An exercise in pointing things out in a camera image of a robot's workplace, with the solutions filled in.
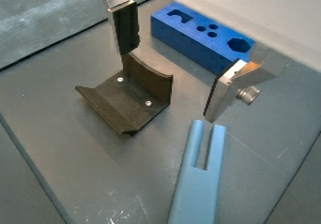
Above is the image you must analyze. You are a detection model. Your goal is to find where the wrist-2 gripper right finger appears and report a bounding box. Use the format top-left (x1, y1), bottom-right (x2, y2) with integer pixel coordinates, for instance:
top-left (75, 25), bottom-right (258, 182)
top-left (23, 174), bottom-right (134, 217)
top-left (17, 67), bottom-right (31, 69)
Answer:
top-left (203, 44), bottom-right (292, 123)

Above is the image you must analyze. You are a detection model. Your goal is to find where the wrist-2 gripper left finger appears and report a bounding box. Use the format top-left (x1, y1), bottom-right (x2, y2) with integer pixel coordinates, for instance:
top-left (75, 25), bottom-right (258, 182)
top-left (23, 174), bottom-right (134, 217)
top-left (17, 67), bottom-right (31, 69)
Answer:
top-left (103, 0), bottom-right (139, 54)

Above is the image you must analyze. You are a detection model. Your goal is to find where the light blue square-circle object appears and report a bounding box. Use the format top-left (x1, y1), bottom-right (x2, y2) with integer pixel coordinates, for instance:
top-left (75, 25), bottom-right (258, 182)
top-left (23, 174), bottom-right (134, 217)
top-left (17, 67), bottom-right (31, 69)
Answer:
top-left (169, 120), bottom-right (226, 224)

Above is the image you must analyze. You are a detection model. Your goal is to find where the black curved fixture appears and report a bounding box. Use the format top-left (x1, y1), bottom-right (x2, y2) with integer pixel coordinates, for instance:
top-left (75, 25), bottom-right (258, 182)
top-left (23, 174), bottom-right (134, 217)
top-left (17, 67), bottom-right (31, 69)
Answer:
top-left (75, 52), bottom-right (173, 135)

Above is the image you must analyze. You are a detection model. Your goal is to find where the blue foam peg block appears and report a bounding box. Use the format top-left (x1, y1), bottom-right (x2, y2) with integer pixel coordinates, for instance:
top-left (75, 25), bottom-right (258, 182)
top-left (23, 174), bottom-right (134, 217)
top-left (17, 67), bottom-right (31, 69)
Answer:
top-left (150, 2), bottom-right (254, 75)

